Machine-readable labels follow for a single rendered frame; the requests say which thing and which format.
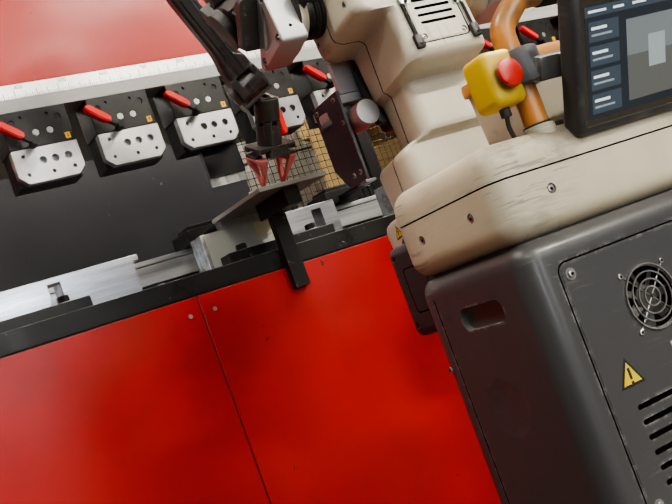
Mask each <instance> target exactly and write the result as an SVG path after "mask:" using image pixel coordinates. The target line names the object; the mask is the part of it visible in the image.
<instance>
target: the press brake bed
mask: <svg viewBox="0 0 672 504"><path fill-rule="evenodd" d="M392 250H393V247H392V245H391V243H390V240H389V238H388V236H387V235H385V236H381V237H378V238H375V239H372V240H369V241H366V242H363V243H359V244H356V245H353V246H350V247H347V248H344V249H341V250H337V251H334V252H331V253H328V254H325V255H322V256H319V257H315V258H312V259H309V260H306V261H303V263H304V266H305V268H306V271H307V274H308V277H309V279H310V282H311V283H310V284H308V285H305V286H302V287H299V288H296V289H293V287H292V285H291V282H290V279H289V276H288V274H287V271H286V268H285V267H284V268H281V269H278V270H275V271H271V272H268V273H265V274H262V275H259V276H256V277H253V278H249V279H246V280H243V281H240V282H237V283H234V284H231V285H227V286H224V287H221V288H218V289H215V290H212V291H209V292H206V293H202V294H199V295H196V296H193V297H190V298H187V299H184V300H180V301H177V302H174V303H171V304H168V305H165V306H162V307H158V308H155V309H152V310H149V311H146V312H143V313H140V314H136V315H133V316H130V317H127V318H124V319H121V320H118V321H114V322H111V323H108V324H105V325H102V326H99V327H96V328H92V329H89V330H86V331H83V332H80V333H77V334H74V335H70V336H67V337H64V338H61V339H58V340H55V341H52V342H48V343H45V344H42V345H39V346H36V347H33V348H30V349H26V350H23V351H20V352H17V353H14V354H11V355H8V356H4V357H1V358H0V504H502V503H501V500H500V498H499V495H498V492H497V490H496V487H495V484H494V482H493V479H492V476H491V474H490V471H489V468H488V465H487V463H486V460H485V457H484V455H483V452H482V449H481V447H480V444H479V441H478V439H477V436H476V433H475V430H474V428H473V425H472V422H471V420H470V417H469V414H468V412H467V409H466V406H465V404H464V401H463V398H462V396H461V393H460V390H459V387H458V385H457V382H456V379H455V377H454V374H453V373H452V374H450V373H449V371H448V368H449V367H451V366H450V363H449V361H448V358H447V355H446V352H445V350H444V347H443V344H442V342H441V339H440V336H439V334H438V332H437V333H433V334H429V335H422V334H420V333H419V332H418V331H417V329H416V326H415V323H414V321H413V318H412V315H411V313H410V310H409V307H408V305H407V302H406V299H405V296H404V294H403V291H402V288H401V286H400V283H399V280H398V278H397V275H396V272H395V269H394V267H393V264H392V261H391V258H390V253H391V251H392Z"/></svg>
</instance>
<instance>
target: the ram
mask: <svg viewBox="0 0 672 504"><path fill-rule="evenodd" d="M557 16H558V10H557V6H555V7H549V8H543V9H538V10H532V11H526V12H523V14H522V16H521V18H520V20H519V22H524V21H529V20H535V19H541V18H546V17H548V18H549V20H550V21H551V20H553V19H554V18H556V17H557ZM205 53H207V52H206V50H205V49H204V48H203V46H202V45H201V44H200V43H199V41H198V40H197V39H196V38H195V36H194V35H193V34H192V33H191V31H190V30H189V29H188V28H187V26H186V25H185V24H184V23H183V21H182V20H181V19H180V18H179V16H178V15H177V14H176V13H175V11H174V10H173V9H172V8H171V6H170V5H169V4H168V3H167V1H166V0H0V87H1V86H7V85H13V84H20V83H26V82H32V81H38V80H44V79H51V78H57V77H63V76H69V75H75V74H81V73H88V72H94V71H100V70H106V69H112V68H118V67H125V66H131V65H137V64H143V63H149V62H155V61H162V60H168V59H174V58H180V57H186V56H192V55H199V54H205ZM316 58H322V57H321V55H320V53H319V51H318V49H317V47H315V48H309V49H303V50H301V51H300V52H299V54H298V55H297V56H296V57H295V59H294V61H293V62H292V64H291V66H288V67H287V70H288V72H290V71H291V70H292V69H293V68H295V67H296V66H297V65H298V64H299V63H300V62H301V61H305V60H311V59H316ZM215 76H218V77H219V79H220V82H221V85H224V84H225V83H224V82H223V81H222V79H223V78H222V76H221V75H220V74H219V73H218V71H217V68H216V66H215V65H209V66H203V67H197V68H191V69H186V70H180V71H174V72H168V73H162V74H156V75H150V76H145V77H139V78H133V79H127V80H121V81H115V82H109V83H103V84H98V85H92V86H86V87H80V88H74V89H68V90H62V91H57V92H51V93H45V94H39V95H33V96H27V97H21V98H15V99H10V100H4V101H0V115H2V114H8V113H14V112H19V111H25V110H30V109H36V108H42V107H47V106H53V105H58V104H64V107H65V110H66V113H67V114H68V113H74V112H76V111H77V110H78V109H79V107H80V106H81V105H82V103H83V102H84V100H86V99H92V98H98V97H103V96H109V95H114V94H120V93H126V92H131V91H137V90H143V89H144V90H145V92H146V95H147V98H148V99H150V98H154V97H155V96H156V94H157V93H158V92H159V91H160V90H161V89H162V88H163V86H165V85H171V84H176V83H182V82H187V81H193V80H199V79H204V78H210V77H215Z"/></svg>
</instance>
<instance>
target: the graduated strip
mask: <svg viewBox="0 0 672 504"><path fill-rule="evenodd" d="M555 6H557V4H553V5H549V6H544V7H539V8H535V7H531V8H527V9H525V10H524V12H526V11H532V10H538V9H543V8H549V7H555ZM315 47H317V46H316V44H315V42H314V40H309V41H305V43H304V44H303V46H302V49H301V50H303V49H309V48H315ZM238 50H240V51H241V52H242V53H244V54H245V55H246V56H247V58H248V59H250V58H256V57H261V55H260V49H258V50H254V51H249V52H246V51H244V50H242V49H240V48H239V49H238ZM209 65H215V64H214V62H213V61H212V59H211V57H210V56H209V54H208V53H205V54H199V55H192V56H186V57H180V58H174V59H168V60H162V61H155V62H149V63H143V64H137V65H131V66H125V67H118V68H112V69H106V70H100V71H94V72H88V73H81V74H75V75H69V76H63V77H57V78H51V79H44V80H38V81H32V82H26V83H20V84H13V85H7V86H1V87H0V101H4V100H10V99H15V98H21V97H27V96H33V95H39V94H45V93H51V92H57V91H62V90H68V89H74V88H80V87H86V86H92V85H98V84H103V83H109V82H115V81H121V80H127V79H133V78H139V77H145V76H150V75H156V74H162V73H168V72H174V71H180V70H186V69H191V68H197V67H203V66H209Z"/></svg>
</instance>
